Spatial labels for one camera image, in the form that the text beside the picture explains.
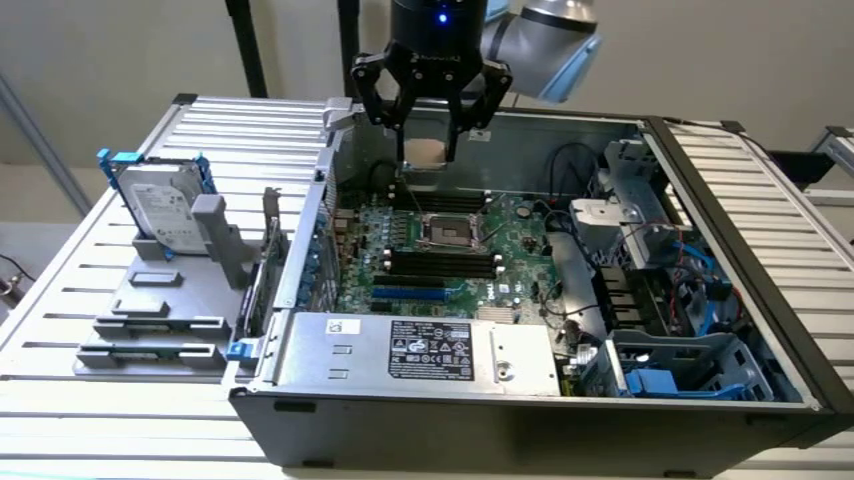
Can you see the black expansion slot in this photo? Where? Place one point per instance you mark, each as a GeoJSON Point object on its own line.
{"type": "Point", "coordinates": [408, 281]}

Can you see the small silver heat sink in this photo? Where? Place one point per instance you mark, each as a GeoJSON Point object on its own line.
{"type": "Point", "coordinates": [496, 316]}

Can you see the grey parts rack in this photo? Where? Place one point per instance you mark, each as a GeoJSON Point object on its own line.
{"type": "Point", "coordinates": [166, 305]}

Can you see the hard disk in blue bracket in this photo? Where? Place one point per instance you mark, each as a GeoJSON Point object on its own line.
{"type": "Point", "coordinates": [160, 200]}

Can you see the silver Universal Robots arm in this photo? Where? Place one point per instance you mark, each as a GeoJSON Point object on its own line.
{"type": "Point", "coordinates": [540, 45]}

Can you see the coin cell battery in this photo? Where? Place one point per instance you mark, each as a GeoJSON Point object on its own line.
{"type": "Point", "coordinates": [524, 210]}

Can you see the black RAM slot bank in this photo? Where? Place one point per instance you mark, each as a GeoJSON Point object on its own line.
{"type": "Point", "coordinates": [443, 200]}
{"type": "Point", "coordinates": [443, 262]}

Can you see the black box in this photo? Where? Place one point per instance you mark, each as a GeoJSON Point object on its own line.
{"type": "Point", "coordinates": [796, 167]}

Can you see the silver disk bay cage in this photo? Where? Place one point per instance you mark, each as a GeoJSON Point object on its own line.
{"type": "Point", "coordinates": [620, 215]}

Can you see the green motherboard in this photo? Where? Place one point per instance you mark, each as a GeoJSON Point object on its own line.
{"type": "Point", "coordinates": [427, 260]}

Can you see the blue plastic drive cage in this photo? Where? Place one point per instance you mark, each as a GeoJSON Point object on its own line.
{"type": "Point", "coordinates": [687, 367]}

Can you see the blue case latch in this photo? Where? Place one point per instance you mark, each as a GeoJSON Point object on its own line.
{"type": "Point", "coordinates": [241, 352]}

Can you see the square silver CPU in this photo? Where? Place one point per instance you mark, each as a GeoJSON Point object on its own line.
{"type": "Point", "coordinates": [425, 154]}

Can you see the socket locking lever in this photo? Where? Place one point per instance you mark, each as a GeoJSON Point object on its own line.
{"type": "Point", "coordinates": [492, 232]}

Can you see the metal slat side table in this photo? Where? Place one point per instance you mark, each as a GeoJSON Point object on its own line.
{"type": "Point", "coordinates": [834, 165]}

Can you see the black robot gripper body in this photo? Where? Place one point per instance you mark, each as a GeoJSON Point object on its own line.
{"type": "Point", "coordinates": [433, 45]}

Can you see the black open PC case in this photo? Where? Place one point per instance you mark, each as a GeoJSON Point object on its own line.
{"type": "Point", "coordinates": [507, 430]}

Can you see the black stand pole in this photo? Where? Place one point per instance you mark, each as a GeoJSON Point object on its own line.
{"type": "Point", "coordinates": [347, 30]}
{"type": "Point", "coordinates": [248, 45]}

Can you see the CPU socket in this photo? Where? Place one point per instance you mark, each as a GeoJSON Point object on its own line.
{"type": "Point", "coordinates": [448, 231]}

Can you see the silver power supply unit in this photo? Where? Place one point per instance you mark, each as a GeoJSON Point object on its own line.
{"type": "Point", "coordinates": [373, 350]}

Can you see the blue expansion slot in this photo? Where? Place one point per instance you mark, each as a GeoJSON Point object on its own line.
{"type": "Point", "coordinates": [409, 293]}

